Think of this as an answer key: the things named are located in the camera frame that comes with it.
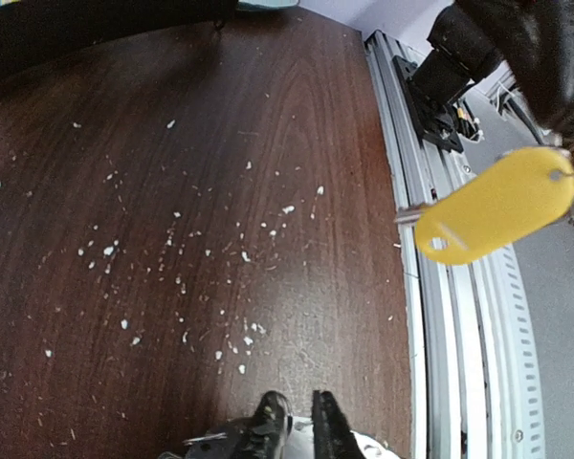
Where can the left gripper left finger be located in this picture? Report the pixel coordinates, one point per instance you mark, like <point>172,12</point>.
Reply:
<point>267,431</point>

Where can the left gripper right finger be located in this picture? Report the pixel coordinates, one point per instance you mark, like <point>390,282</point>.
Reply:
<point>333,438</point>

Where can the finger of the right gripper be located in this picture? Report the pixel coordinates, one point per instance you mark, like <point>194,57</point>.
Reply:
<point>546,64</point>

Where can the key with yellow tag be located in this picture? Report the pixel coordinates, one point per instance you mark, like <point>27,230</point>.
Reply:
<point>524,191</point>

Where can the metal keyring with red handle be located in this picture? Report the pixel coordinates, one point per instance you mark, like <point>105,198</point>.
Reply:
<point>208,437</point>

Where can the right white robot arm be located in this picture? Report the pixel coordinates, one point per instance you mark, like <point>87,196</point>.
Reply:
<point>468,41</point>

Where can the pale green plate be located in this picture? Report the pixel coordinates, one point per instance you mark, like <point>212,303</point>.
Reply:
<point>266,5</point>

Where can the black dish rack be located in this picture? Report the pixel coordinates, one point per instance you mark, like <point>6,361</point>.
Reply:
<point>33,32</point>

